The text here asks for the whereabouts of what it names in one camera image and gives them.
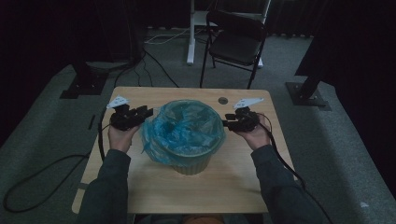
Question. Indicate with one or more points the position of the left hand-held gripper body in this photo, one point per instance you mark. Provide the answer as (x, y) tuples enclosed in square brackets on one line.
[(123, 119)]

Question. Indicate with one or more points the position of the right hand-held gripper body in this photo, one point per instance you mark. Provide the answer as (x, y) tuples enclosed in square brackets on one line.
[(247, 119)]

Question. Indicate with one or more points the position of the blue plastic trash bag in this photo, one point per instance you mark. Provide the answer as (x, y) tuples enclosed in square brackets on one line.
[(183, 130)]

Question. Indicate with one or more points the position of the beige ribbed trash bin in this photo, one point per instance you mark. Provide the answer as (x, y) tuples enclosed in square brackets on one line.
[(191, 166)]

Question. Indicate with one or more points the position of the person's right hand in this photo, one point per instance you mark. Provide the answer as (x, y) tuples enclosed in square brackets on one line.
[(257, 137)]

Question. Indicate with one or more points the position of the person's left hand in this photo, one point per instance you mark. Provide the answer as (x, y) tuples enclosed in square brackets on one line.
[(120, 140)]

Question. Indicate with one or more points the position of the small black floor strip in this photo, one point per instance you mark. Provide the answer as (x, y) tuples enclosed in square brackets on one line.
[(91, 122)]

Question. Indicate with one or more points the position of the black metal stand base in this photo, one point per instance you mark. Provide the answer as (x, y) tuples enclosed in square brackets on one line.
[(306, 96), (84, 84)]

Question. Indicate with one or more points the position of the black folding chair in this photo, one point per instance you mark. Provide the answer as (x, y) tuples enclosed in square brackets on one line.
[(236, 46)]

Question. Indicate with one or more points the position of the white paper scrap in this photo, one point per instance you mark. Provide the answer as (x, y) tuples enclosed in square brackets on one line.
[(363, 204)]

